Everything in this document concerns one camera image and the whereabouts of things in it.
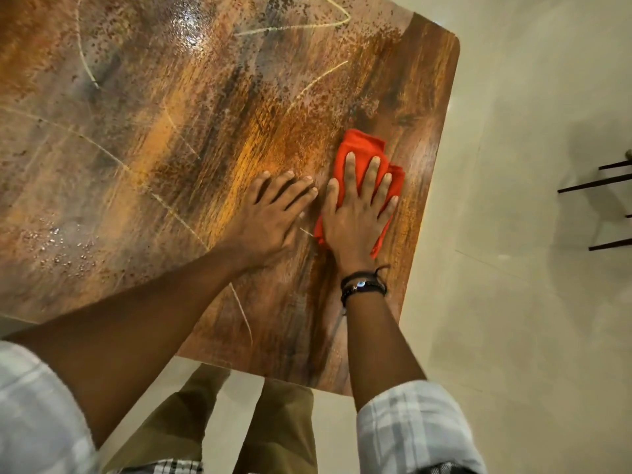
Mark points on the person's right hand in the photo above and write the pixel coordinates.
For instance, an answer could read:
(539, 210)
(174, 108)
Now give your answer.
(353, 231)

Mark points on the person's left forearm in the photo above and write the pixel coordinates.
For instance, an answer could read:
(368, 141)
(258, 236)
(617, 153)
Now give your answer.
(123, 335)

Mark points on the red cleaning cloth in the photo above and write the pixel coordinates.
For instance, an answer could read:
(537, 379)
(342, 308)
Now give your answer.
(360, 143)

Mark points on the person's right forearm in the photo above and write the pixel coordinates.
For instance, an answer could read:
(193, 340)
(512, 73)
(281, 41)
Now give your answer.
(380, 350)

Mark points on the black white plaid shirt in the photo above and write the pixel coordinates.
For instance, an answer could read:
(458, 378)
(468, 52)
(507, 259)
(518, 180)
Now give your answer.
(39, 414)

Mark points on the wooden table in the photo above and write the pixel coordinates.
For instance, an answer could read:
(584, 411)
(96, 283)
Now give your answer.
(148, 118)

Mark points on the black metal leg chair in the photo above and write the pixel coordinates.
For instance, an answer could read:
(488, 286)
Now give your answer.
(592, 184)

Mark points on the khaki trousers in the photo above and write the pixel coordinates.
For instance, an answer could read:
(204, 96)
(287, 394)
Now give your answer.
(281, 429)

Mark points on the person's left hand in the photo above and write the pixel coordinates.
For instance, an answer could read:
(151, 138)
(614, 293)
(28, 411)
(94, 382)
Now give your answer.
(266, 222)

